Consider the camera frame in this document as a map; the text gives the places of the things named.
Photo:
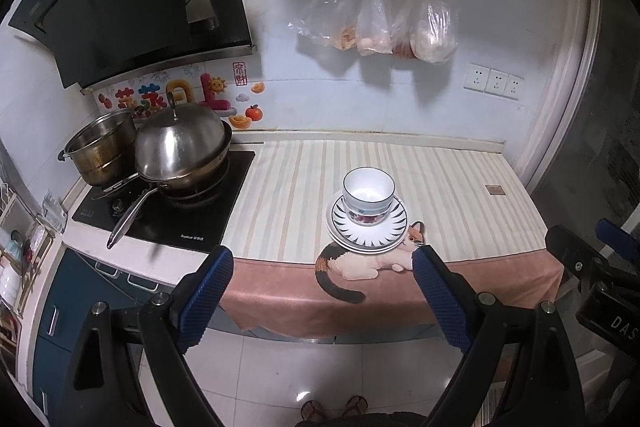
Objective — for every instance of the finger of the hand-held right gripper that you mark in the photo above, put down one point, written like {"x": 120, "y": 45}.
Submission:
{"x": 565, "y": 247}
{"x": 617, "y": 234}

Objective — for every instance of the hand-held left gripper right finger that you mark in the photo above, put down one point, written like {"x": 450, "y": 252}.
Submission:
{"x": 440, "y": 302}

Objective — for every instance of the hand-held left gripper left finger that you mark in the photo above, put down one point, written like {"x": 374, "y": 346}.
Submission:
{"x": 205, "y": 299}

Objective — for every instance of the black-striped white plate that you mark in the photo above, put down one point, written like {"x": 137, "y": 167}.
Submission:
{"x": 392, "y": 227}

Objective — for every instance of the red rose white bowl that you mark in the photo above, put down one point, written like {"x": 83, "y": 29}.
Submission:
{"x": 367, "y": 220}

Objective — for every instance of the heart and flower print bowl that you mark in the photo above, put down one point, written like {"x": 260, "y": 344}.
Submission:
{"x": 368, "y": 187}

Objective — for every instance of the black glass gas stove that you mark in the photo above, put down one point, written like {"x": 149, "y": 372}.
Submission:
{"x": 210, "y": 222}

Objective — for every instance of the steel wok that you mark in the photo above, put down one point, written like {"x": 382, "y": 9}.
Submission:
{"x": 200, "y": 181}

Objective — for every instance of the person's right foot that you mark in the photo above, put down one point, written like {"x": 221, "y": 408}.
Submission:
{"x": 355, "y": 406}

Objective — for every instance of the person's foot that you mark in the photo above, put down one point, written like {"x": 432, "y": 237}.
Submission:
{"x": 355, "y": 406}
{"x": 312, "y": 409}

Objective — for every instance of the striped cat print mat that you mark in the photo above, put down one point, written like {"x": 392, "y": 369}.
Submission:
{"x": 290, "y": 187}

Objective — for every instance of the blue kitchen cabinet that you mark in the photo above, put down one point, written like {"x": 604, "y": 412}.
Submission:
{"x": 60, "y": 317}

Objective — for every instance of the person's left foot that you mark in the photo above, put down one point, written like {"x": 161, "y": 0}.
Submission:
{"x": 312, "y": 409}

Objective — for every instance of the steel wok lid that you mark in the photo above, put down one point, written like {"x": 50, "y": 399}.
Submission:
{"x": 175, "y": 137}

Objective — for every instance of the steel steamer pot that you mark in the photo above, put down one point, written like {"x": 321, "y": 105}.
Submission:
{"x": 100, "y": 152}

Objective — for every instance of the clear plastic bag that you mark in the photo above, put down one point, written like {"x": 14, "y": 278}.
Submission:
{"x": 434, "y": 27}
{"x": 330, "y": 24}
{"x": 375, "y": 17}

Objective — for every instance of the white door frame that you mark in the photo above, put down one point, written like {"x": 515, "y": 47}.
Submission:
{"x": 570, "y": 82}

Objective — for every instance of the white wall socket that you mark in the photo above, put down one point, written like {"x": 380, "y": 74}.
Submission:
{"x": 513, "y": 87}
{"x": 475, "y": 77}
{"x": 496, "y": 82}

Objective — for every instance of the colourful wall sticker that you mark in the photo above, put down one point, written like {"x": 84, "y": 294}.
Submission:
{"x": 200, "y": 94}

